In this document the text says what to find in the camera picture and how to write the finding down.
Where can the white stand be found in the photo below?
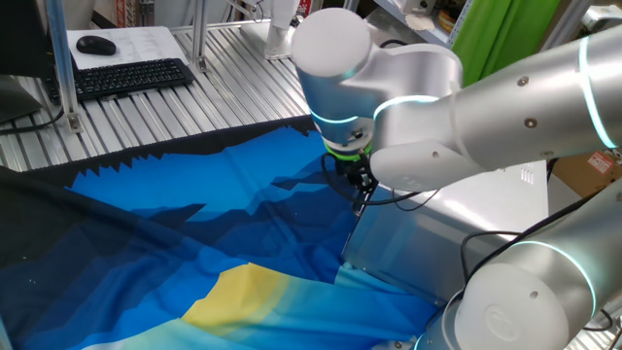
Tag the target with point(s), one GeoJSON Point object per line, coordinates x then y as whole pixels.
{"type": "Point", "coordinates": [279, 24]}

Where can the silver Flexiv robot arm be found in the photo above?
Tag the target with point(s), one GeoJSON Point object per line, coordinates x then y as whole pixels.
{"type": "Point", "coordinates": [418, 102]}

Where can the flat metal base plate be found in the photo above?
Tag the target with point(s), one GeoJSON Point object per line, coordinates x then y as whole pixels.
{"type": "Point", "coordinates": [262, 44]}

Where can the grey metal shelf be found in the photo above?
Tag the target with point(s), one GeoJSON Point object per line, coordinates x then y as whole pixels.
{"type": "Point", "coordinates": [427, 26]}

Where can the white paper sheet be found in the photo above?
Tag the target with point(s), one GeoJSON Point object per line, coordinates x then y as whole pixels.
{"type": "Point", "coordinates": [146, 44]}

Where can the brown cardboard box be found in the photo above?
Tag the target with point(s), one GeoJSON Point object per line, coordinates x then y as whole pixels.
{"type": "Point", "coordinates": [588, 170]}

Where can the black computer mouse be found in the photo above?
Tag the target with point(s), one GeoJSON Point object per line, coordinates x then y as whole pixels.
{"type": "Point", "coordinates": [96, 45]}

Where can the slanted aluminium profile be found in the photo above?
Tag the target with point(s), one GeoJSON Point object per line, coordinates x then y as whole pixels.
{"type": "Point", "coordinates": [563, 24]}

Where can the blue mountain print cloth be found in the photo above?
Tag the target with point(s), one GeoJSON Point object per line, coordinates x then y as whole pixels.
{"type": "Point", "coordinates": [170, 233]}

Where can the black computer keyboard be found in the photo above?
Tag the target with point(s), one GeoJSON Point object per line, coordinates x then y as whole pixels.
{"type": "Point", "coordinates": [121, 78]}

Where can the black computer monitor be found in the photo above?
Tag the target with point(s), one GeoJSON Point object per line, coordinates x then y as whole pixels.
{"type": "Point", "coordinates": [19, 44]}

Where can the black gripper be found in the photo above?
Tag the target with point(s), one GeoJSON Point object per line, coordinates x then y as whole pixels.
{"type": "Point", "coordinates": [355, 172]}

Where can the green fabric backdrop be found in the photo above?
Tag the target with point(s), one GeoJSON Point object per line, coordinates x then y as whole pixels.
{"type": "Point", "coordinates": [500, 34]}

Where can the silver Galanz microwave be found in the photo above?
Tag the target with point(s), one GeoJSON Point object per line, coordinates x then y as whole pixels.
{"type": "Point", "coordinates": [437, 233]}

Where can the horizontal aluminium rail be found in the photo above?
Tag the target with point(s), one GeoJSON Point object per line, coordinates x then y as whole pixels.
{"type": "Point", "coordinates": [228, 24]}

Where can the aluminium frame post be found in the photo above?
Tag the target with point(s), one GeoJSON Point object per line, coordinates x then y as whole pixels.
{"type": "Point", "coordinates": [351, 5]}
{"type": "Point", "coordinates": [60, 58]}
{"type": "Point", "coordinates": [199, 34]}

